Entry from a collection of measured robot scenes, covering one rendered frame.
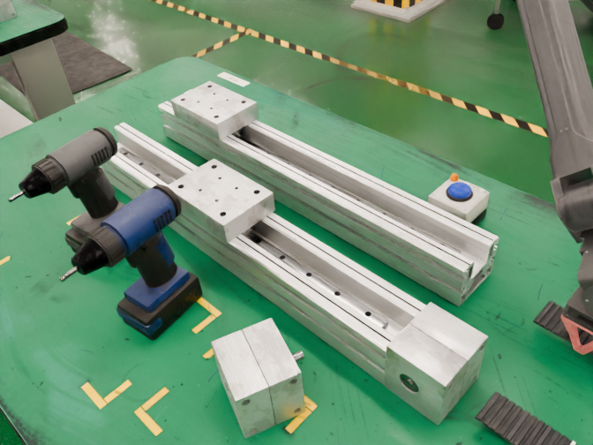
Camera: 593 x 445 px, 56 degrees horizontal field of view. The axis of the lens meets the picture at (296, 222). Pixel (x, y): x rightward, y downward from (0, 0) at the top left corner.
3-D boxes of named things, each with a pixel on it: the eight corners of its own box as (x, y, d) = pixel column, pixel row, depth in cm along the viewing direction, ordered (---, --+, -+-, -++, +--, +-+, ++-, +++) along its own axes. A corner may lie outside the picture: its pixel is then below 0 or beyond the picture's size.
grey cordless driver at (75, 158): (149, 226, 109) (117, 131, 94) (65, 291, 97) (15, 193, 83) (123, 214, 112) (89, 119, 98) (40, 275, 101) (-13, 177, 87)
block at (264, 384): (321, 404, 77) (319, 365, 71) (245, 439, 74) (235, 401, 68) (292, 350, 85) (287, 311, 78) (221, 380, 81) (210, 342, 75)
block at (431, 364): (487, 366, 80) (498, 325, 74) (438, 426, 74) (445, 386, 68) (434, 333, 85) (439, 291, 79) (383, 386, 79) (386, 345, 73)
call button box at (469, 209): (485, 216, 104) (491, 190, 100) (457, 244, 99) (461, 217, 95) (448, 199, 108) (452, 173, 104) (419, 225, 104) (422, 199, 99)
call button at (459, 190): (474, 195, 101) (476, 186, 99) (462, 206, 99) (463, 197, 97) (455, 186, 103) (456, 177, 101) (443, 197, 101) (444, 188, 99)
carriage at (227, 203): (277, 222, 98) (273, 192, 94) (229, 255, 93) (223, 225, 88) (220, 186, 107) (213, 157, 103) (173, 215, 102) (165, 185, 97)
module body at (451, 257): (491, 273, 93) (499, 236, 88) (458, 307, 88) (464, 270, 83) (198, 119, 138) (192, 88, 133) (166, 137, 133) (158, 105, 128)
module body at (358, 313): (424, 343, 84) (430, 305, 78) (383, 386, 79) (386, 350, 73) (134, 154, 129) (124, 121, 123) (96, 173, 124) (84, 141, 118)
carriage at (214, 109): (260, 129, 122) (257, 101, 117) (221, 152, 116) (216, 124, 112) (214, 107, 131) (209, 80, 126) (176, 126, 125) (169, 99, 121)
